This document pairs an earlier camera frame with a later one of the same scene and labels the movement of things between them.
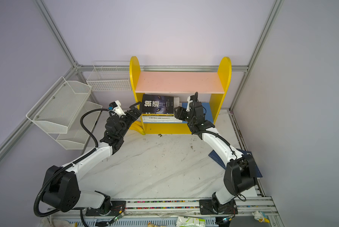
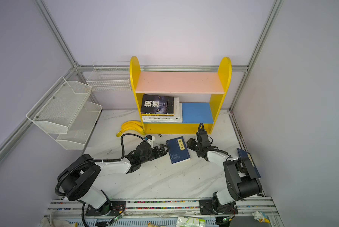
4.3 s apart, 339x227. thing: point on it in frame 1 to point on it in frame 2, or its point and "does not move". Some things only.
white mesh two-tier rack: x=58 y=113 does not move
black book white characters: x=152 y=104 does not move
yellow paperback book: x=158 y=114 does not move
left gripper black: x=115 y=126 to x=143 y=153
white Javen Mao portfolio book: x=163 y=120 does not move
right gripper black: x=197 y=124 to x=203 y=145
